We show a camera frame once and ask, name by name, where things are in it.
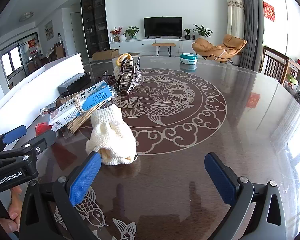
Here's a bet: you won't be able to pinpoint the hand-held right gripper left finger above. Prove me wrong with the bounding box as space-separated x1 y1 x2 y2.
19 151 102 240

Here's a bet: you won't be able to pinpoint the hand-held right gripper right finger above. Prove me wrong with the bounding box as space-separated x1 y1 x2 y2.
204 152 287 240

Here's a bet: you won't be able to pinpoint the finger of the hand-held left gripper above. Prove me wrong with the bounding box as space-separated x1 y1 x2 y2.
0 125 27 153
0 129 56 167

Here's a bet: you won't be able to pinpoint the red packet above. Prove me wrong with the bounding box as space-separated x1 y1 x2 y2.
35 122 53 134

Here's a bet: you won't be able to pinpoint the glass bottle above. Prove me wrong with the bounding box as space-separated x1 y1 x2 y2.
39 96 73 115

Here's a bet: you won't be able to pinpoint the bundle of bamboo sticks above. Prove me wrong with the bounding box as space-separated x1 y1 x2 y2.
61 94 110 134

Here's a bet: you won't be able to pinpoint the cream knit glove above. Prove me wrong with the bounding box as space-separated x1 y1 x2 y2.
86 104 138 166
114 53 134 77

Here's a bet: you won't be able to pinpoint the blue white medicine box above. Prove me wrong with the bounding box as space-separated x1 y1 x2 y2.
48 80 115 132

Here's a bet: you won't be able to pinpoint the black cardboard box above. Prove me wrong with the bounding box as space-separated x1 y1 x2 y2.
58 72 92 95

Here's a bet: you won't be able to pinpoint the black eyeglasses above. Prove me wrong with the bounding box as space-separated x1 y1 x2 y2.
97 70 117 87

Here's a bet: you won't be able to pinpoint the person's left hand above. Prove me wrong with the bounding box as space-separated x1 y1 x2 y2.
0 187 23 232

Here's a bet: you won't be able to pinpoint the brown cardboard box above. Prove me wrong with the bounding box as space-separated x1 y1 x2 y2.
92 49 120 61

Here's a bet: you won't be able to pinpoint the rhinestone hair claw clip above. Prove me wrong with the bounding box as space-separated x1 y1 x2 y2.
114 56 143 94

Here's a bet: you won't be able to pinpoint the round ceiling lamp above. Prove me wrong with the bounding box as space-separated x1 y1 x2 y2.
19 12 34 22

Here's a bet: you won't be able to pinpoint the teal white round box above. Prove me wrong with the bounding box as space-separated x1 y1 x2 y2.
179 53 198 64

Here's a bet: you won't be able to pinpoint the dark glass display cabinet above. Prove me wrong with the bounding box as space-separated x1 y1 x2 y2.
80 0 110 58

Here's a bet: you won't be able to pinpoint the orange lounge chair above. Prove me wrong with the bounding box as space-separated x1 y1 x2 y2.
191 34 248 63

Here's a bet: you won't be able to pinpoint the red flower plant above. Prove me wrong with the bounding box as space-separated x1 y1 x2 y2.
110 27 122 42

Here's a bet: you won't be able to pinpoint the white television cabinet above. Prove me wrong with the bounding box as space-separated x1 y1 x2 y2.
109 38 199 57

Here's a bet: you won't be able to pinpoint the wooden chair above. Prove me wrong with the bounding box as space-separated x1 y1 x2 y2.
259 45 290 85

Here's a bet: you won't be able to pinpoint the wooden bench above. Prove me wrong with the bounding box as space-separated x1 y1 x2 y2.
151 42 176 56

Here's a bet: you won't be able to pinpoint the large leafy potted plant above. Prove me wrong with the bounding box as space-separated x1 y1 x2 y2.
193 24 213 39

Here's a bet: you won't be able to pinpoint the grey curtain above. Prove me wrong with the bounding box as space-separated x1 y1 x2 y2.
236 0 264 72

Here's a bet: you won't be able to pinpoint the covered standing air conditioner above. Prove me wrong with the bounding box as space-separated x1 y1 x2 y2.
226 0 245 65

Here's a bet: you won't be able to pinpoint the black television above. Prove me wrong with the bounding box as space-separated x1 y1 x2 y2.
143 17 183 37

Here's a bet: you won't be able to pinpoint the wall painting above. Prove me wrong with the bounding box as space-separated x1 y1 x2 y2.
44 20 53 41

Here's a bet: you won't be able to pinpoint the red wall decoration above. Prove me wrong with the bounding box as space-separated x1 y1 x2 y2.
263 1 276 22

